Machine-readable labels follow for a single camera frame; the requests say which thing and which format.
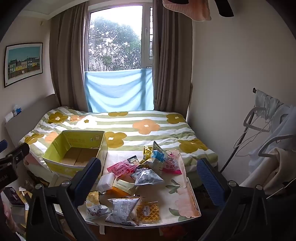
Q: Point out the floral striped quilt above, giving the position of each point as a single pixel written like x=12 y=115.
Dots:
x=143 y=126

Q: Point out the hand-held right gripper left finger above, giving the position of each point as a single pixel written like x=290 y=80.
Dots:
x=89 y=182

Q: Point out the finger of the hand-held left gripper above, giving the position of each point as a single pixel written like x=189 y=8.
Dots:
x=17 y=153
x=2 y=145

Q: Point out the green cardboard box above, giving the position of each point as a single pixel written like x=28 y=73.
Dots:
x=62 y=143

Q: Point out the grey box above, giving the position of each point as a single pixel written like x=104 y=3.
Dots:
x=19 y=214

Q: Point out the pink hanging cloth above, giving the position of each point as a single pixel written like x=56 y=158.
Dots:
x=187 y=9

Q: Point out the grey blue snack packet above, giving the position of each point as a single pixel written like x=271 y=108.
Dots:
x=146 y=177

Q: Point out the grey plastic hanger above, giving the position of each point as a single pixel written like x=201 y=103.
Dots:
x=251 y=113

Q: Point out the pale grey hanging cloth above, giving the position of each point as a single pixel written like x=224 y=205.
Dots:
x=268 y=104

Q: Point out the silver grey snack packet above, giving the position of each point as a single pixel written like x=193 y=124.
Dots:
x=121 y=210

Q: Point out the white paper roll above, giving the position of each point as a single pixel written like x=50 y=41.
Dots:
x=9 y=116

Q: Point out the black box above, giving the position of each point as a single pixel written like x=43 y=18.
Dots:
x=12 y=195

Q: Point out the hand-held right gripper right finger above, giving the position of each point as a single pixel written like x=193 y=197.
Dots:
x=210 y=183

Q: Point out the pale green cake packet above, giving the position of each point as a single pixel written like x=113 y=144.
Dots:
x=123 y=185

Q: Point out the framed picture of houses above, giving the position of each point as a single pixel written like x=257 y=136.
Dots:
x=23 y=63

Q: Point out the plain white snack packet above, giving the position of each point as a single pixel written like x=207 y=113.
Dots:
x=106 y=182

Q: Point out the window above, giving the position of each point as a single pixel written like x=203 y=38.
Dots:
x=114 y=39

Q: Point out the white yellow snack packet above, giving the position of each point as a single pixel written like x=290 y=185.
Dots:
x=96 y=208

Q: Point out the blue white snack packet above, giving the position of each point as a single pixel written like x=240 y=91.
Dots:
x=159 y=154

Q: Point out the floral tablecloth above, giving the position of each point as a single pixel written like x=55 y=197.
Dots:
x=180 y=197

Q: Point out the pink white snack packet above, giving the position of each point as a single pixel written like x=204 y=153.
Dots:
x=172 y=163

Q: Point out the blue white tissue pack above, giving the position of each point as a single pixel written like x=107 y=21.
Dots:
x=17 y=110

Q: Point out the brown curtain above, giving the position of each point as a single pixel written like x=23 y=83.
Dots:
x=67 y=64
x=172 y=64

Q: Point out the grey headboard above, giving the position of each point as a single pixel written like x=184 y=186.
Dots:
x=30 y=115

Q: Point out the black hanging object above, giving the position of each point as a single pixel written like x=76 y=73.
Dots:
x=224 y=7

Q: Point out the gold snack packet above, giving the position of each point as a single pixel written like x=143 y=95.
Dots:
x=147 y=154

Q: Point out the small dark snack packet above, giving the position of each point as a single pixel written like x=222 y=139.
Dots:
x=133 y=160

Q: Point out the light blue cloth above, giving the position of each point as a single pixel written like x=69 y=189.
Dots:
x=118 y=91

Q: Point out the cream garment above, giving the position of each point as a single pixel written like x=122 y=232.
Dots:
x=279 y=169

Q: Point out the pink striped snack packet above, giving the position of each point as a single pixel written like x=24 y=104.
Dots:
x=121 y=169

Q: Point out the yellow waffle clear packet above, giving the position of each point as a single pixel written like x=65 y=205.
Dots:
x=148 y=212

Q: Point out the pale blue garment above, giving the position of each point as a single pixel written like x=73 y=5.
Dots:
x=285 y=125

